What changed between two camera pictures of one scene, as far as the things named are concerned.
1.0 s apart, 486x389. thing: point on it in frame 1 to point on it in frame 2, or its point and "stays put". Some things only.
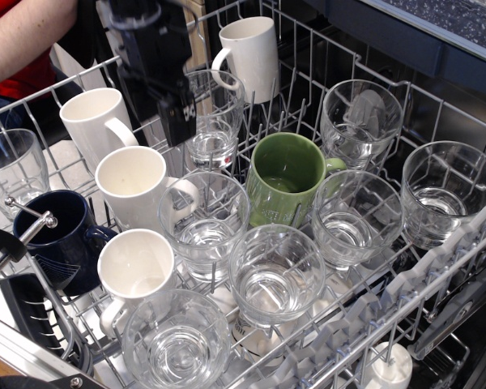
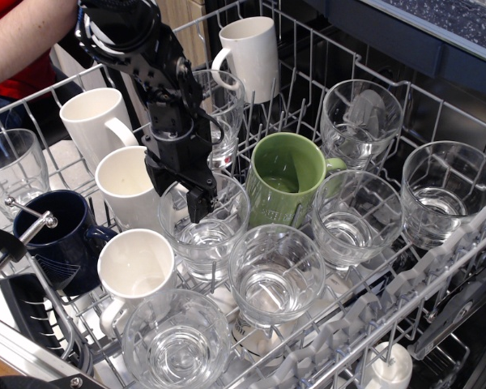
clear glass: x=204 y=212 stays put
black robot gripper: x=154 y=44 to x=179 y=150
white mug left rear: x=95 y=121 stays put
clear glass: x=176 y=339 stays put
